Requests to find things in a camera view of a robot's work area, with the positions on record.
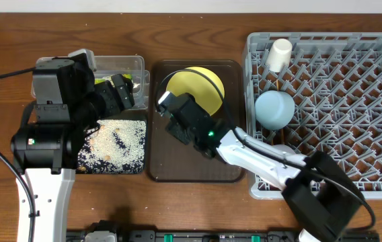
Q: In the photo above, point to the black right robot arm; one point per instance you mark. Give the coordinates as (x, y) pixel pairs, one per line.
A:
(320, 195)

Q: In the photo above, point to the pile of rice grains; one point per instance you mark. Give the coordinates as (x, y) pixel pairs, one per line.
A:
(120, 144)

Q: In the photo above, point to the dark brown tray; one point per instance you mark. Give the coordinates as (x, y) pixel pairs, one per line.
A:
(170, 160)

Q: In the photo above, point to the clear plastic bin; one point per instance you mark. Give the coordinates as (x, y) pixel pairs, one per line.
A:
(134, 65)

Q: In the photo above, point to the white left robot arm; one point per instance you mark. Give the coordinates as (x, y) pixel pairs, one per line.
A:
(52, 132)

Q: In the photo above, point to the grey dishwasher rack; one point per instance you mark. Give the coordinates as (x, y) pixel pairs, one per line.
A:
(335, 80)

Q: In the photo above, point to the light blue bowl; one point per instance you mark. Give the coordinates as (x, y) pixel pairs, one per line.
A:
(274, 109)

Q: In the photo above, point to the yellow plate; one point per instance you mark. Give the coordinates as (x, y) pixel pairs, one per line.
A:
(200, 88)

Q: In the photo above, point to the black waste tray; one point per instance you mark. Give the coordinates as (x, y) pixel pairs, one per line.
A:
(110, 168)

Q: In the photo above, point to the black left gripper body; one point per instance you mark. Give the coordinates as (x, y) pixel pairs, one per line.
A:
(94, 107)

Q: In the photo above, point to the white cup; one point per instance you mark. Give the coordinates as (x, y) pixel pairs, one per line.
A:
(279, 55)

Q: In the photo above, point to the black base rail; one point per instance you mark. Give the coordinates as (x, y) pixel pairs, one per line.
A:
(106, 230)

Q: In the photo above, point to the green yellow snack wrapper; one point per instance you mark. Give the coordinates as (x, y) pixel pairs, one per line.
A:
(109, 78)

